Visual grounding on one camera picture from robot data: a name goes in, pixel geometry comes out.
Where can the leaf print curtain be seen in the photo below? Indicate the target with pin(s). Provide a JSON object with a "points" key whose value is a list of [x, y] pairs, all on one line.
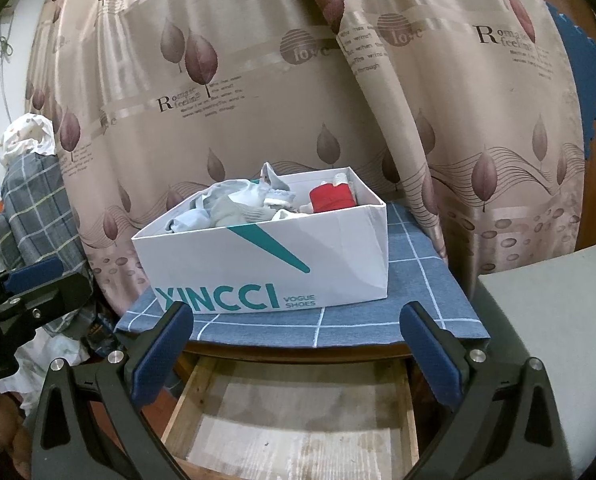
{"points": [[278, 85]]}

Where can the white waffle underwear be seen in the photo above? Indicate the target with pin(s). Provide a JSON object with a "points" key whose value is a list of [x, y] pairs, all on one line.
{"points": [[338, 178]]}

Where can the grey padded seat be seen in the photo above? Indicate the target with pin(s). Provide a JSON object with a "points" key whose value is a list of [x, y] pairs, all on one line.
{"points": [[552, 335]]}

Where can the white shoe box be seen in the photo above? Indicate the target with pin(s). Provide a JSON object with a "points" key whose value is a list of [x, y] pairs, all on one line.
{"points": [[278, 260]]}

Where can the grey checked cloth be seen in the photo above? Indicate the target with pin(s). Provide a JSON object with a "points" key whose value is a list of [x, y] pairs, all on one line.
{"points": [[33, 200]]}

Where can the pale blue small underwear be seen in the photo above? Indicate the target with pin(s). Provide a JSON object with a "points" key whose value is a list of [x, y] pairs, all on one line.
{"points": [[270, 177]]}

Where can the wooden drawer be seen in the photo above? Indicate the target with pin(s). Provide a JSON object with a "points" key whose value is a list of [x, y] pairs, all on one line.
{"points": [[298, 410]]}

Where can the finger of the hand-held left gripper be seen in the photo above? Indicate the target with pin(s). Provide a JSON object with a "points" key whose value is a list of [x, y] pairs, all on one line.
{"points": [[33, 272]]}

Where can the blue-grey sock pair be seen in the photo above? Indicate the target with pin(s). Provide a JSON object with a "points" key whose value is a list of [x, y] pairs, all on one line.
{"points": [[188, 220]]}

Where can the light grey patterned sock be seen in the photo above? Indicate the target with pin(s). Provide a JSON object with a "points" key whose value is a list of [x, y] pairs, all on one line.
{"points": [[283, 210]]}

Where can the red underwear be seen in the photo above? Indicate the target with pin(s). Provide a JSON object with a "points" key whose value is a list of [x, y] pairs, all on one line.
{"points": [[330, 197]]}

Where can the blue checked tablecloth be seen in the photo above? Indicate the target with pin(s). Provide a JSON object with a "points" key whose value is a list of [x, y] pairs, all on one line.
{"points": [[412, 285]]}

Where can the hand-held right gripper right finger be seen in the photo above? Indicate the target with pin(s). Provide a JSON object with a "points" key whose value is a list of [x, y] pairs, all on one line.
{"points": [[427, 355]]}

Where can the white dotted cloth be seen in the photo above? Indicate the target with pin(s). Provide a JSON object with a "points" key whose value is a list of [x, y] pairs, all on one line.
{"points": [[23, 135]]}

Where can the person's left hand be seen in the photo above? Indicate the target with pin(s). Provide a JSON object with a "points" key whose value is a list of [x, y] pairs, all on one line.
{"points": [[8, 435]]}

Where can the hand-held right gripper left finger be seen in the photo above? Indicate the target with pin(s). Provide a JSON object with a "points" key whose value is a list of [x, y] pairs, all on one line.
{"points": [[163, 350]]}

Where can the blue zigzag edged cloth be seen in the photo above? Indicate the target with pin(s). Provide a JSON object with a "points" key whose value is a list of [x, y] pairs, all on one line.
{"points": [[577, 70]]}

